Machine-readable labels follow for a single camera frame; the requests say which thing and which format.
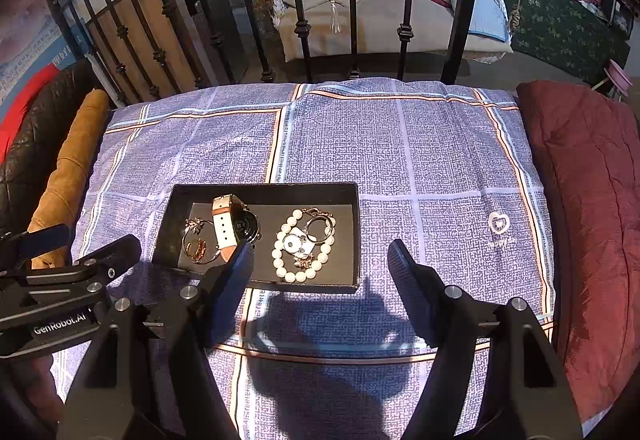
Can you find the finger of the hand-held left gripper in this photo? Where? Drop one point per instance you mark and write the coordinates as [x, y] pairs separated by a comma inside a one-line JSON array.
[[45, 236], [112, 252]]

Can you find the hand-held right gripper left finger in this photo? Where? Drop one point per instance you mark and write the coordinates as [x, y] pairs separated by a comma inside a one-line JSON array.
[[235, 280]]

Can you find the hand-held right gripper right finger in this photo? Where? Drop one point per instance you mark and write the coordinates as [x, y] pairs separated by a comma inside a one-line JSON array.
[[407, 285]]

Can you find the gold flower brooch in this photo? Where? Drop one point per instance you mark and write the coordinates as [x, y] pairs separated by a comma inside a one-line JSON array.
[[194, 224]]

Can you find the black jewelry tray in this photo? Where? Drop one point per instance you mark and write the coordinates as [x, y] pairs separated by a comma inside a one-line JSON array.
[[340, 265]]

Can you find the silver bangle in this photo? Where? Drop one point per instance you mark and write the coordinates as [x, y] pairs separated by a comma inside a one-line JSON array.
[[202, 263]]

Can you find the white square charm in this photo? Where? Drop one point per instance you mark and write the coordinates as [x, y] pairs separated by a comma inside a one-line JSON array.
[[295, 242]]

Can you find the mustard cushion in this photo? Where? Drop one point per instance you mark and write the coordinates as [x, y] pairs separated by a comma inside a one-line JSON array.
[[75, 154]]

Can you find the black quilted leather cushion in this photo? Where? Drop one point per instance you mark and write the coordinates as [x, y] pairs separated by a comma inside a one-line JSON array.
[[30, 134]]

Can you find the purple plaid blanket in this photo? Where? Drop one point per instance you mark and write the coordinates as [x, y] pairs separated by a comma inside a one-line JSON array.
[[425, 159]]

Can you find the red cloth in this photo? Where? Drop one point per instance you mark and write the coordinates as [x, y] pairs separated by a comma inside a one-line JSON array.
[[15, 109]]

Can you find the maroon quilted blanket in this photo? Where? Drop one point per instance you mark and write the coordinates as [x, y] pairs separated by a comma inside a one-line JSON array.
[[590, 180]]

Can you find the wooden cabinet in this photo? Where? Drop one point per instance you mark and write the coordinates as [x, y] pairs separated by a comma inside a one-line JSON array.
[[145, 9]]

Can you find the dark tall cabinet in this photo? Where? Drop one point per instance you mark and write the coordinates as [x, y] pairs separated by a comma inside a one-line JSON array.
[[220, 4]]

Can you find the light blue pillow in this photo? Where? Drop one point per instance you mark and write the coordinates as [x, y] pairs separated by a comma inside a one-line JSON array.
[[480, 14]]

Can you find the pink stool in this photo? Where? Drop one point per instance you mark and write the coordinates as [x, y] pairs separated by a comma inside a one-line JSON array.
[[617, 74]]

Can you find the green patterned cloth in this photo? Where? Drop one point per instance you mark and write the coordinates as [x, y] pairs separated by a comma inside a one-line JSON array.
[[555, 19]]

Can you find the dark framed screen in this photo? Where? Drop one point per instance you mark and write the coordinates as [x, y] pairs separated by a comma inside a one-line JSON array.
[[622, 17]]

